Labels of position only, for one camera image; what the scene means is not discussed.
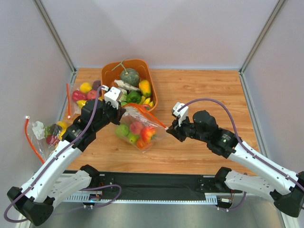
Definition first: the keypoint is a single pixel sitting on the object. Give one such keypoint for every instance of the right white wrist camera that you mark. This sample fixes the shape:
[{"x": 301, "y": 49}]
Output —
[{"x": 180, "y": 111}]

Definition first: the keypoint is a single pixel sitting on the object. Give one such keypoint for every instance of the fake peach right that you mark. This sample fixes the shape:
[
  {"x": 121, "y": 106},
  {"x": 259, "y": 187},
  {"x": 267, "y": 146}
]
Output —
[{"x": 146, "y": 106}]

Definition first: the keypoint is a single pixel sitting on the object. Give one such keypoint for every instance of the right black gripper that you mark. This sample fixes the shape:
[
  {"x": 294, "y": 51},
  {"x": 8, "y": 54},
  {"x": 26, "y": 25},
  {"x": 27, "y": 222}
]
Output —
[{"x": 178, "y": 130}]

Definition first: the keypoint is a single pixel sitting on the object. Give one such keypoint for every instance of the fake yellow banana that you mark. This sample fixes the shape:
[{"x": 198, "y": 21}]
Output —
[{"x": 81, "y": 103}]

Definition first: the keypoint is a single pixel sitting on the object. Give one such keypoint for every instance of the red fake pepper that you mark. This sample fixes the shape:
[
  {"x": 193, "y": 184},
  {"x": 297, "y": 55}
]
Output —
[{"x": 77, "y": 95}]

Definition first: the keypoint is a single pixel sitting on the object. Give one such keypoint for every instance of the green fake apple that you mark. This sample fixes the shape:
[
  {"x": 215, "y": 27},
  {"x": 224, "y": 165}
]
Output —
[
  {"x": 132, "y": 138},
  {"x": 122, "y": 130}
]

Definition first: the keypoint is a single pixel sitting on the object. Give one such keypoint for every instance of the purple fake fruit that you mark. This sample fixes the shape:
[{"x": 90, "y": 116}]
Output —
[{"x": 96, "y": 84}]

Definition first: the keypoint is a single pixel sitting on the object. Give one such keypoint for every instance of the white fake garlic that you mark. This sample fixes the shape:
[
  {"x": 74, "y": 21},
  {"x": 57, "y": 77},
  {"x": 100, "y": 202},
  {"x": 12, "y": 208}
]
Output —
[{"x": 126, "y": 86}]

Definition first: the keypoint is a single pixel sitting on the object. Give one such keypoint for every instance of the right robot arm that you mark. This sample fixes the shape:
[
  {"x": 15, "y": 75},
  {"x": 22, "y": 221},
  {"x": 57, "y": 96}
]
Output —
[{"x": 283, "y": 187}]

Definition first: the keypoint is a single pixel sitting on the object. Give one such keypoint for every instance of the zip bag near left wall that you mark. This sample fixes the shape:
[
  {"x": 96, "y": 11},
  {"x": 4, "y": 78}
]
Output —
[{"x": 42, "y": 138}]

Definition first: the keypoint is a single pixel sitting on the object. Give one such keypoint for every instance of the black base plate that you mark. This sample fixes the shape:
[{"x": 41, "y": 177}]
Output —
[{"x": 159, "y": 187}]

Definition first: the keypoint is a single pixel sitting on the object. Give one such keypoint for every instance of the orange plastic basket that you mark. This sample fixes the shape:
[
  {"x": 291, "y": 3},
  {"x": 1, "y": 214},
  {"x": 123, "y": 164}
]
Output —
[{"x": 111, "y": 72}]

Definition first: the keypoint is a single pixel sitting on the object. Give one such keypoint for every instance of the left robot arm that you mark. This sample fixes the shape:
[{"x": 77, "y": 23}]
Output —
[{"x": 40, "y": 195}]

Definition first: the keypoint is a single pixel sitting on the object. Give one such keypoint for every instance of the yellow orange fake mango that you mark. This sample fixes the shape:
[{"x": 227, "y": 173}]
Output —
[{"x": 145, "y": 88}]

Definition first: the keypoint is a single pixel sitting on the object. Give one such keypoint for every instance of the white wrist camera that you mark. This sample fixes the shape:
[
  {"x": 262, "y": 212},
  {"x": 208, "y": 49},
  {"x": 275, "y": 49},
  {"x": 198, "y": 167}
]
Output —
[
  {"x": 180, "y": 111},
  {"x": 112, "y": 95}
]

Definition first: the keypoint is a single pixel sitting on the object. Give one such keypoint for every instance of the green fake bell pepper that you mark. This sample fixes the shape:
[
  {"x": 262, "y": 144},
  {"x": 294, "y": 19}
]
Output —
[{"x": 133, "y": 97}]

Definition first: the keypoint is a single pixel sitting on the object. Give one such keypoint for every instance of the green fake pumpkin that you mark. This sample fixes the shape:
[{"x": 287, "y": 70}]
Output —
[{"x": 130, "y": 76}]

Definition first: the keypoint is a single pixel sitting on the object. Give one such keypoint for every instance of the zip bag with banana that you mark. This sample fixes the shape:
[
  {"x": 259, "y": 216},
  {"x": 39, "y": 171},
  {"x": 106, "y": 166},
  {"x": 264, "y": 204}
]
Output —
[{"x": 72, "y": 107}]

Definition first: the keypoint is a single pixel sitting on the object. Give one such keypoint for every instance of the clear zip bag orange seal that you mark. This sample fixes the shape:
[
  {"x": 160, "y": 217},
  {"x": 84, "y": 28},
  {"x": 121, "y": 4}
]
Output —
[{"x": 135, "y": 112}]

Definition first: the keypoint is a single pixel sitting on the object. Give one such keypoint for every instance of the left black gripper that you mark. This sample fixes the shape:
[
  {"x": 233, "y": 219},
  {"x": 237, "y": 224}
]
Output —
[{"x": 115, "y": 110}]

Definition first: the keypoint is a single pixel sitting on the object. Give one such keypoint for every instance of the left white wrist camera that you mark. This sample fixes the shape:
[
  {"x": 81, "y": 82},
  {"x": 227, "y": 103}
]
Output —
[{"x": 112, "y": 95}]

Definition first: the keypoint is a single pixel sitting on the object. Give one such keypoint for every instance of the yellow fake lemon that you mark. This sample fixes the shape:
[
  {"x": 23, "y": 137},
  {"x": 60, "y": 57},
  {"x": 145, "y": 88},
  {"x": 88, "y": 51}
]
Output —
[{"x": 85, "y": 87}]

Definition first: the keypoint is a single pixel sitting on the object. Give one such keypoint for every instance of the small orange fake pumpkin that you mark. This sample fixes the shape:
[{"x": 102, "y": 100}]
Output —
[{"x": 140, "y": 144}]

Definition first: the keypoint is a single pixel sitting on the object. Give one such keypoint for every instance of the small yellow bananas in basket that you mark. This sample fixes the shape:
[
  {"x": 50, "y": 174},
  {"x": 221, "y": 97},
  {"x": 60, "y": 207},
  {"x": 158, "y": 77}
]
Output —
[{"x": 146, "y": 101}]

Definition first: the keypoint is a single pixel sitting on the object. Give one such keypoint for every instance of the yellow fake fruit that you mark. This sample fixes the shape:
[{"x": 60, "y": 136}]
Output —
[{"x": 64, "y": 127}]

